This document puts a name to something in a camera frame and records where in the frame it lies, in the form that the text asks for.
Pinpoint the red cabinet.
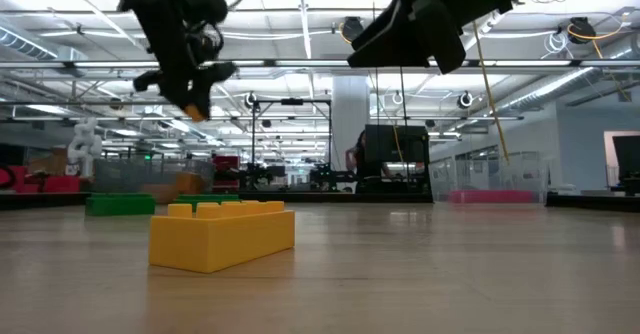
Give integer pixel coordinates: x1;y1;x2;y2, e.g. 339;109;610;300
212;154;241;194

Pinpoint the distant black robot station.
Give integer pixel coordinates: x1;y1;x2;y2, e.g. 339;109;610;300
248;97;334;195

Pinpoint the green rectangular toy block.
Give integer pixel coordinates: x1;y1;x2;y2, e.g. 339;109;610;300
173;194;242;213
84;192;157;218

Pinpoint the red furniture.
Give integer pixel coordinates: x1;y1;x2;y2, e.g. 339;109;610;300
0;165;82;194

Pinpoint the black monitor screen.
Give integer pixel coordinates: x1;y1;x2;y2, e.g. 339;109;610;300
364;123;430;164
612;134;640;196

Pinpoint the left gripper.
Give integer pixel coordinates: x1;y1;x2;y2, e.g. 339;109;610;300
132;3;239;120

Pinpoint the silver ventilation duct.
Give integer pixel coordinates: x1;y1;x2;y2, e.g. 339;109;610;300
0;22;66;61
492;33;640;116

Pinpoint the clear plastic bin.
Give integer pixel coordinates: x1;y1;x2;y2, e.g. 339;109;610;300
428;153;549;205

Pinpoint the yellow hanging cable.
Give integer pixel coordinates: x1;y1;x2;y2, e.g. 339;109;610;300
471;19;511;164

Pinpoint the grey translucent plastic bin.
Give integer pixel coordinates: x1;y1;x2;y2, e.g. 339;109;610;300
92;157;217;198

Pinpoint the long yellow toy block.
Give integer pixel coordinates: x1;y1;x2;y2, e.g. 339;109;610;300
148;201;296;275

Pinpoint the white pillar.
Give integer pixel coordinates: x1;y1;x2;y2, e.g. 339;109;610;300
331;76;372;195

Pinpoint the long ceiling light bar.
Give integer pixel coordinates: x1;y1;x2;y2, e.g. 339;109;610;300
0;57;640;71

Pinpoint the person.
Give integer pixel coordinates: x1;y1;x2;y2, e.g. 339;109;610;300
344;129;382;194

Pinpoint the black aluminium table frame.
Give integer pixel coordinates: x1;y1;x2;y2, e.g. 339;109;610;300
0;189;640;213

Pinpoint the yellow rectangular toy block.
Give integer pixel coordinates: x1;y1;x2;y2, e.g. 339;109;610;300
142;183;182;205
174;172;207;196

